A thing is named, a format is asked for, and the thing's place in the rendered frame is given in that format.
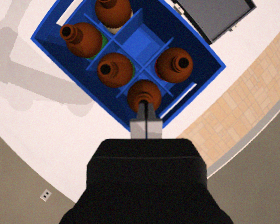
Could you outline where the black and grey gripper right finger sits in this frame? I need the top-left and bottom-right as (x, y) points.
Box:
(146, 103), (163, 139)

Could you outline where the grey rectangular tray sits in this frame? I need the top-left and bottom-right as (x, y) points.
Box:
(171, 0), (257, 45)

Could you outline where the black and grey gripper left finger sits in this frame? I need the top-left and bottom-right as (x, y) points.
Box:
(130, 103), (146, 139)

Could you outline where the blue divided crate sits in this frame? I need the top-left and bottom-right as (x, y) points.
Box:
(30, 0), (226, 132)

